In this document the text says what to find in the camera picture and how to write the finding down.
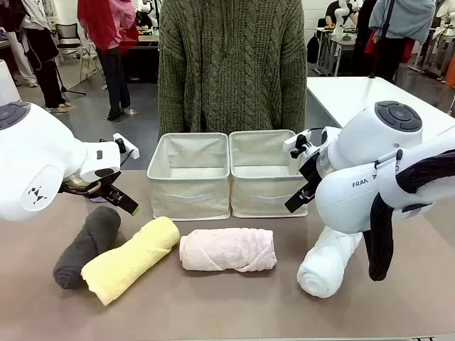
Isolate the white rolled towel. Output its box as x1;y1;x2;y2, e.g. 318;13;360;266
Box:
296;225;365;299

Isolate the white cylindrical pedestal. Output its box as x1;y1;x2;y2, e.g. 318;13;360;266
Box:
0;58;22;107

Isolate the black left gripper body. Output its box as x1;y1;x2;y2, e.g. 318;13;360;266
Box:
60;169;124;206

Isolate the black cable sleeve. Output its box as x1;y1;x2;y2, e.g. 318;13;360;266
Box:
368;148;455;282

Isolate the beige fabric storage box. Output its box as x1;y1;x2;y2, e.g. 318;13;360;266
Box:
229;129;314;219
146;132;230;220

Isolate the black hanging bag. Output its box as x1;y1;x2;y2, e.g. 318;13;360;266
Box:
306;34;321;65

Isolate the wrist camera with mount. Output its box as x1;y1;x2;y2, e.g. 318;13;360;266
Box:
112;132;140;161
283;129;321;175

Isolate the bystander in dark dress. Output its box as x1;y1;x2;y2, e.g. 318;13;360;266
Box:
19;0;77;114

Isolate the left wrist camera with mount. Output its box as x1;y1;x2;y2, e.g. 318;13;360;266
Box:
112;132;140;161

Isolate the pink towel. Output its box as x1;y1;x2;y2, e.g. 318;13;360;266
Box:
178;228;278;274

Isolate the seated person in black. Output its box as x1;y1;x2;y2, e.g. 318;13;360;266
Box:
323;0;356;29

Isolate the white table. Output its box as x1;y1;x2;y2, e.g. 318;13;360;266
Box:
305;75;455;143

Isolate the grey office chair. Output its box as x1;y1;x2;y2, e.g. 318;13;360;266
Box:
55;23;99;83

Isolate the person in green sweater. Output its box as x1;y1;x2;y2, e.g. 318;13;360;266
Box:
157;0;309;143

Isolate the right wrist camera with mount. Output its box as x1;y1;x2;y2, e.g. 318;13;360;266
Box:
283;129;321;175

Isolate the bystander in blue shawl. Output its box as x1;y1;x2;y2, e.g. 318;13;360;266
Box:
368;0;437;85

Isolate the person's right forearm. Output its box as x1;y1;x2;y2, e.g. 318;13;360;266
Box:
157;67;185;142

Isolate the person's left forearm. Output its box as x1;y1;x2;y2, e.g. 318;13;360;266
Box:
280;67;308;131

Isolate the bystander in white trousers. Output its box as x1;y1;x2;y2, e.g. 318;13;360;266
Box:
0;28;38;88

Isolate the grey background desk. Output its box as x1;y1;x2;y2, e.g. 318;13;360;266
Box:
314;27;357;77

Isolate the yellow towel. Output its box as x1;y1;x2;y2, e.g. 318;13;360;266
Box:
80;215;181;306

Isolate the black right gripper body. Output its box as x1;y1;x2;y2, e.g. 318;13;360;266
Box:
299;157;323;195

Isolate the bystander with red scarf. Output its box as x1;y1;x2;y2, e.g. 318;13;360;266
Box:
77;0;140;121

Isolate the dark grey towel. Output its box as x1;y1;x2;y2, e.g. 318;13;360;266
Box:
52;205;122;291

